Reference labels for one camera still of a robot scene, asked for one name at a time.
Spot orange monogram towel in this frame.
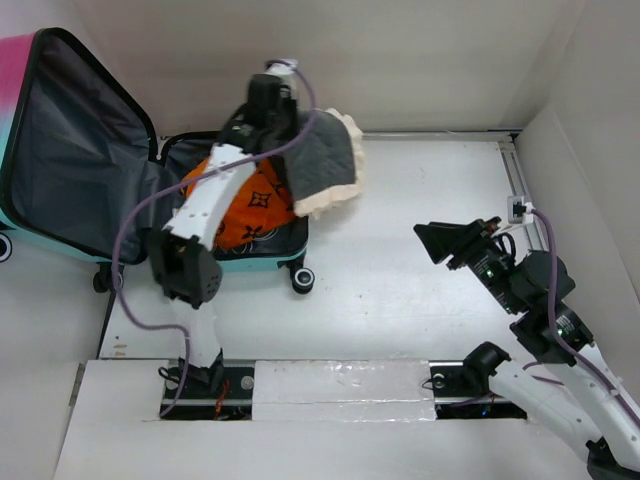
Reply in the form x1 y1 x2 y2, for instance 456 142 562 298
178 157 297 254

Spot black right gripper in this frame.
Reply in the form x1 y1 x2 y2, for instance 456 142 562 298
412 215 524 313

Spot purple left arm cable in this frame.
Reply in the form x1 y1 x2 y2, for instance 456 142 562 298
110 59 321 419

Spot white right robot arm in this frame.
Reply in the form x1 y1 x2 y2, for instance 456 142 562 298
413 217 639 479

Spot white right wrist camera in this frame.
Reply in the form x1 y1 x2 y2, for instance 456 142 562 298
507 196 534 226

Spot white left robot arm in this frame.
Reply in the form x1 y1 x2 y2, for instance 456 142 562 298
149 63 299 397

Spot aluminium side rail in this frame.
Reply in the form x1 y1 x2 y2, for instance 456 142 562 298
499 134 547 250

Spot grey quilted cream-frilled cloth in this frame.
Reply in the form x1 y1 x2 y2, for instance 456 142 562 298
284 108 366 217

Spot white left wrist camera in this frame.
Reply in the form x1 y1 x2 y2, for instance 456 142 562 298
265 59 298 83

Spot pink teal kids suitcase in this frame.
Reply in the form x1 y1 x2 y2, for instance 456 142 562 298
1 28 314 294

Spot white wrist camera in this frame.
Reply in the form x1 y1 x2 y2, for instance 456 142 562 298
507 196 534 226
265 59 298 83

